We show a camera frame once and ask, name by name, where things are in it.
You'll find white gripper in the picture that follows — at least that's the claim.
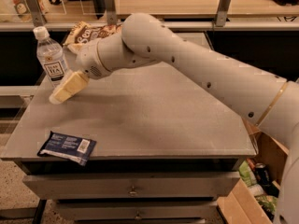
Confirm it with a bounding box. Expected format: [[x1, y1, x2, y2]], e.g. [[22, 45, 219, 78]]
[[49, 39, 111, 105]]

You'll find clear plastic tea bottle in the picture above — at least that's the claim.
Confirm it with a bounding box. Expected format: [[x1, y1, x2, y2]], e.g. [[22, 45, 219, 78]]
[[33, 26, 69, 88]]

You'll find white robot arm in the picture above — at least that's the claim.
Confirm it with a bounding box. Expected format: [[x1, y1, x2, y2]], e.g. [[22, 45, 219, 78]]
[[50, 13, 299, 224]]

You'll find brown chip bag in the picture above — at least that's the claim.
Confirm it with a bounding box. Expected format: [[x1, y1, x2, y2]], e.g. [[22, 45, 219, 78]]
[[64, 21, 121, 54]]

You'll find green snack bag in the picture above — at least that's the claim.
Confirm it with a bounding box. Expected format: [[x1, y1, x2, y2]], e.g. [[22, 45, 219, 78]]
[[256, 195, 278, 221]]

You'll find dark blue snack packet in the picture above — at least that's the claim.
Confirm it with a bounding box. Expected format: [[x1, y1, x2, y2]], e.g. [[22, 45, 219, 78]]
[[37, 132, 96, 166]]

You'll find grey upper drawer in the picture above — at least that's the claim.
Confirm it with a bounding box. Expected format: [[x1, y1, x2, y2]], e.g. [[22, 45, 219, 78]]
[[23, 172, 239, 200]]

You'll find grey drawer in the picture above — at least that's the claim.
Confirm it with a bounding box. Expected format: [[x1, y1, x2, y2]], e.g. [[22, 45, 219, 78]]
[[56, 201, 217, 220], [23, 172, 239, 200]]

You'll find grey lower drawer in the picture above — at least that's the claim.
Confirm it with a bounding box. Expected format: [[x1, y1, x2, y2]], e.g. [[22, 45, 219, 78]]
[[56, 201, 217, 220]]

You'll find light green packet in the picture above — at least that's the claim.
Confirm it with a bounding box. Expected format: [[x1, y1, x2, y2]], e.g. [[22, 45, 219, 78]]
[[239, 161, 257, 187]]

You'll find brown cardboard box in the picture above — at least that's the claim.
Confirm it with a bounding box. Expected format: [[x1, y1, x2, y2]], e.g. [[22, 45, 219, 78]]
[[218, 121, 289, 224]]

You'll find dark soda can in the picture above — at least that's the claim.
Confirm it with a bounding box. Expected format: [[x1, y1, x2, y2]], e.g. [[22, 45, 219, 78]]
[[255, 163, 271, 186]]

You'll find grey metal bracket middle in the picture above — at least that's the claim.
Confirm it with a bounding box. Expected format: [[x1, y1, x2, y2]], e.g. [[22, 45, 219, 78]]
[[104, 0, 118, 25]]

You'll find grey metal bracket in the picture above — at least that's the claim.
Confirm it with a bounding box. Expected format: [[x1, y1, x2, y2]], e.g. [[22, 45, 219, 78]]
[[26, 0, 46, 27], [214, 0, 231, 27], [104, 0, 118, 25]]

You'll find grey metal bracket left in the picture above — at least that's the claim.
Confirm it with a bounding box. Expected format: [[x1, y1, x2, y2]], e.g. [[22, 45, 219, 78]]
[[26, 0, 46, 27]]

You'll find grey metal bracket right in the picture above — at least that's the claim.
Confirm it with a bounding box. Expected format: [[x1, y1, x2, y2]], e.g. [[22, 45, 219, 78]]
[[214, 0, 231, 27]]

